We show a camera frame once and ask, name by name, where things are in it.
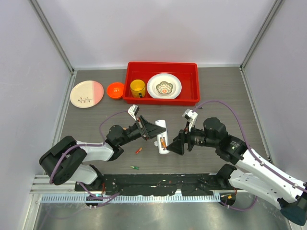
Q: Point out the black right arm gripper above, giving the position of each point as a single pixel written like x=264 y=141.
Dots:
x=178 y=145

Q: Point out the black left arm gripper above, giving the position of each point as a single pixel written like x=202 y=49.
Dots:
x=148 y=129

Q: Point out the white remote control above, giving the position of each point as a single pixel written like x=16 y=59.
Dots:
x=163 y=151

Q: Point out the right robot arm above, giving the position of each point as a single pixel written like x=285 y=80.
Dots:
x=246 y=169

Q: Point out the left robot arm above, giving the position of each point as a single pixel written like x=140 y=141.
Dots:
x=65 y=160

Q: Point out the patterned small bowl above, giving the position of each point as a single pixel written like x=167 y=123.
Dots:
x=164 y=87

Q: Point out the green battery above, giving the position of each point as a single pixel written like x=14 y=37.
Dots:
x=134 y=167

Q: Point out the yellow mug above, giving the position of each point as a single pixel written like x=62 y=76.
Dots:
x=138 y=88

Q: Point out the white plate in bin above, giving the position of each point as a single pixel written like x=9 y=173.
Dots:
x=170 y=78

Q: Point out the orange plastic bowl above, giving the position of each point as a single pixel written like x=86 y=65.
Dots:
x=115 y=90

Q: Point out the red plastic bin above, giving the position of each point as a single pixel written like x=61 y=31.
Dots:
x=187 y=73

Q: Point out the pink and white plate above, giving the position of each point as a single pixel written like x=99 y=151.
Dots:
x=86 y=94

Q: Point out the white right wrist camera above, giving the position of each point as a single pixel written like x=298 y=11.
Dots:
x=191 y=118

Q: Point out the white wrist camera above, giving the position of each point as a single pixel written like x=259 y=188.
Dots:
x=191 y=118
x=133 y=110

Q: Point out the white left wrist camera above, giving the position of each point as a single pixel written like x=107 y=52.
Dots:
x=133 y=110

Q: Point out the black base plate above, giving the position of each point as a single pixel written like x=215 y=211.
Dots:
x=190 y=184

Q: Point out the aluminium front rail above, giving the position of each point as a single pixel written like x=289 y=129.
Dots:
x=84 y=198

